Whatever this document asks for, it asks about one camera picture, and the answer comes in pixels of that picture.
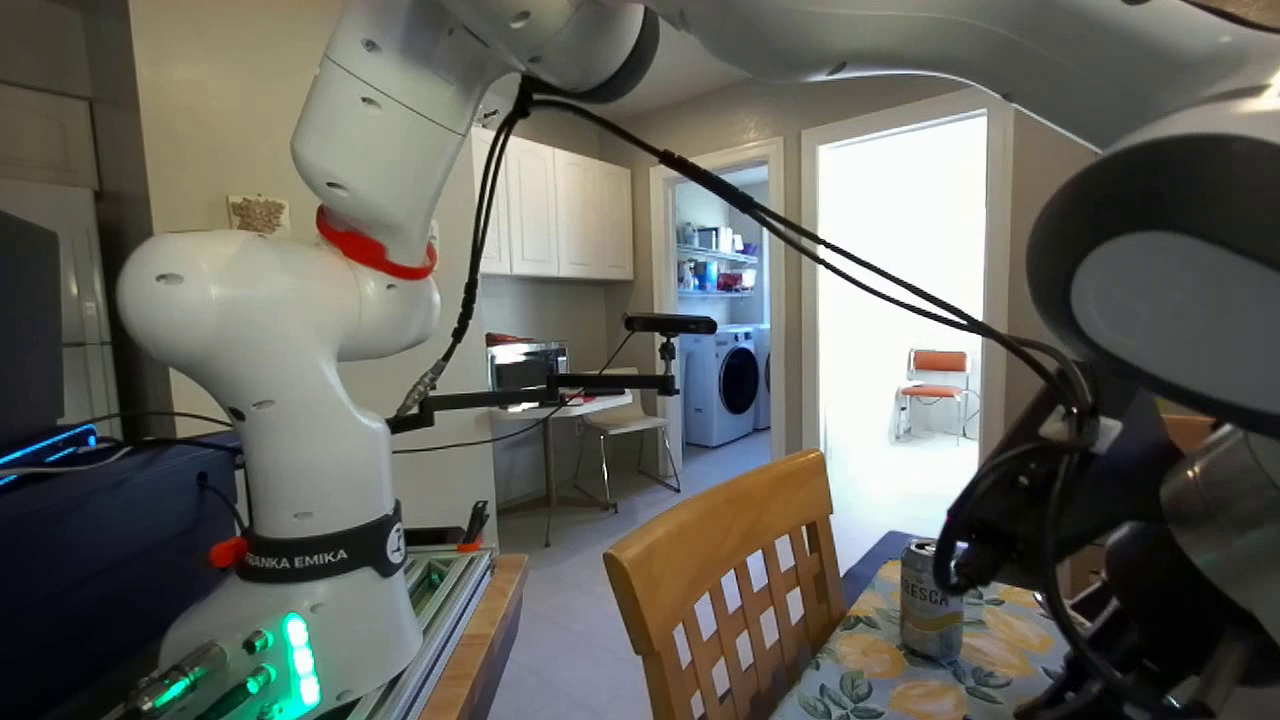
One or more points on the aluminium mounting frame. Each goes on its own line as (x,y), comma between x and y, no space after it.
(446,600)

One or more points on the black orange bar clamp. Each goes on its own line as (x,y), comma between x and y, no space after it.
(446,533)

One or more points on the white wall cabinets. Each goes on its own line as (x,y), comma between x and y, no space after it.
(562,222)

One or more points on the grey countertop appliance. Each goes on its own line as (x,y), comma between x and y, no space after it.
(526,361)

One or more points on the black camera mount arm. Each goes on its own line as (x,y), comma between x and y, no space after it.
(535,393)

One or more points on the white doorway frame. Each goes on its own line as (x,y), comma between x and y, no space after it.
(998,266)

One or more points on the silver drink can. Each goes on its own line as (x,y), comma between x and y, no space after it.
(926,615)

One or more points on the black exterior camera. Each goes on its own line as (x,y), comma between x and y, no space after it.
(665,320)

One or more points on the dark blue bag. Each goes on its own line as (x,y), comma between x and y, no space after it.
(92,563)

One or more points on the beige woven basket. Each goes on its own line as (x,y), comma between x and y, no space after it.
(257,208)

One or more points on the laundry shelf with items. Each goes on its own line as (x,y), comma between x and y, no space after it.
(723,263)

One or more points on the black monitor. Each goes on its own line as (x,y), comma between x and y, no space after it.
(27,334)

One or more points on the white metal leg desk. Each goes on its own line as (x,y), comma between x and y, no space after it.
(586,427)

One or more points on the orange white folding chair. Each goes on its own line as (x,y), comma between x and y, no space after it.
(933,384)

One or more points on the wooden lattice back chair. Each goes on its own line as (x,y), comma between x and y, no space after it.
(723,524)

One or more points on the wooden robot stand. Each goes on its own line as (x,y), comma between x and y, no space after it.
(480,653)

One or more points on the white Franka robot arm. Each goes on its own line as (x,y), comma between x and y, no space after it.
(293,441)

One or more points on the white washing machine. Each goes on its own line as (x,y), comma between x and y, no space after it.
(723,384)

